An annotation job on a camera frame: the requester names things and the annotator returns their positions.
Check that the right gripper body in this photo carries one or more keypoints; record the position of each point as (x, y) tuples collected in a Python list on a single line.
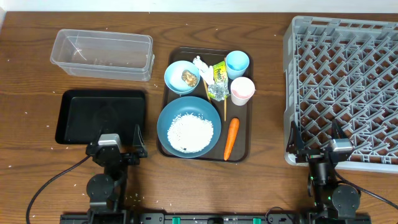
[(311, 156)]

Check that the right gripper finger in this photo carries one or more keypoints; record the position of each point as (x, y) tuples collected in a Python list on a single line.
[(336, 131), (295, 144)]

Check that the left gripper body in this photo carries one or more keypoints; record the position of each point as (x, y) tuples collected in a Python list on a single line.
[(116, 154)]

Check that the small light blue bowl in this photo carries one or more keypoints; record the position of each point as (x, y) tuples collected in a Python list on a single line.
[(173, 77)]

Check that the pink cup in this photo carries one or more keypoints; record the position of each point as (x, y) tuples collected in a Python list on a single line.
[(242, 89)]

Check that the light blue cup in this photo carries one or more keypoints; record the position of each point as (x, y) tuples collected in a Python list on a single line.
[(236, 64)]

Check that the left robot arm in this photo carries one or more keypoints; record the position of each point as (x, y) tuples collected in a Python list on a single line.
[(107, 190)]

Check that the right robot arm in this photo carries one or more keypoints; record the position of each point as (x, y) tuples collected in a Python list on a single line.
[(335, 201)]

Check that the grey dishwasher rack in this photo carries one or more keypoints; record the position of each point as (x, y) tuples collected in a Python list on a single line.
[(343, 70)]

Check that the black plastic tray bin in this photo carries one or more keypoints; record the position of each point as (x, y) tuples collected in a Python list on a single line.
[(86, 113)]

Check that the white rice pile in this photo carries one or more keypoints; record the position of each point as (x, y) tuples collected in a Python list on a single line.
[(189, 133)]

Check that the large blue plate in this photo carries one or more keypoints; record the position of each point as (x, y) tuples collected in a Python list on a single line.
[(187, 105)]

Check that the orange carrot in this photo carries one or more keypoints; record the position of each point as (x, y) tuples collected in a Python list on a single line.
[(231, 137)]

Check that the dark brown serving tray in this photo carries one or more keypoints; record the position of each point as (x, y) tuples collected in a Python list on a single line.
[(243, 113)]

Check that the brown food scrap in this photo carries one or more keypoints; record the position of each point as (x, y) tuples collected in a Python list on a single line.
[(189, 78)]

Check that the green snack wrapper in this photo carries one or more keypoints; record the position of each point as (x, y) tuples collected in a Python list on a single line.
[(219, 90)]

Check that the clear plastic bin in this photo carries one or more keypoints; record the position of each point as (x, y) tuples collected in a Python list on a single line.
[(100, 54)]

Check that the crumpled white tissue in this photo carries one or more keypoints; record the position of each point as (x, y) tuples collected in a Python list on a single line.
[(205, 71)]

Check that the wooden chopstick right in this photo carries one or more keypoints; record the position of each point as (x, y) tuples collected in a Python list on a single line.
[(225, 107)]

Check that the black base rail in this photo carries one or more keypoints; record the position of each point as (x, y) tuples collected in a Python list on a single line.
[(160, 218)]

